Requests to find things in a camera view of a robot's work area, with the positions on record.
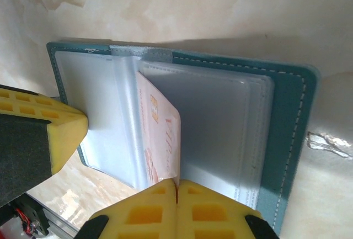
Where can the long aluminium mounting rail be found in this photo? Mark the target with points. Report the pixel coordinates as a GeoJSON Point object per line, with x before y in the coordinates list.
{"type": "Point", "coordinates": [59, 226]}

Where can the teal leather card holder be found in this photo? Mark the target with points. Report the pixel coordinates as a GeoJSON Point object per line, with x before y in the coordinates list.
{"type": "Point", "coordinates": [286, 106]}

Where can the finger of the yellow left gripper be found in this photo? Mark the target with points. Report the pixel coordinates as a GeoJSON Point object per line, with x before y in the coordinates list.
{"type": "Point", "coordinates": [31, 96]}
{"type": "Point", "coordinates": [66, 139]}

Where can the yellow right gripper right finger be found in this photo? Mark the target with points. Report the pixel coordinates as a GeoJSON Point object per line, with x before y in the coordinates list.
{"type": "Point", "coordinates": [184, 217]}

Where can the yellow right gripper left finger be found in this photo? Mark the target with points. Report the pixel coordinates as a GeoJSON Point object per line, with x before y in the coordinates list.
{"type": "Point", "coordinates": [169, 214]}

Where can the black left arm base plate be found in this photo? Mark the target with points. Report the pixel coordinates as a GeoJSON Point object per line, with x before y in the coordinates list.
{"type": "Point", "coordinates": [41, 214]}

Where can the white VIP card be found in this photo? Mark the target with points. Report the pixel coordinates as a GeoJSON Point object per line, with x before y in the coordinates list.
{"type": "Point", "coordinates": [160, 128]}

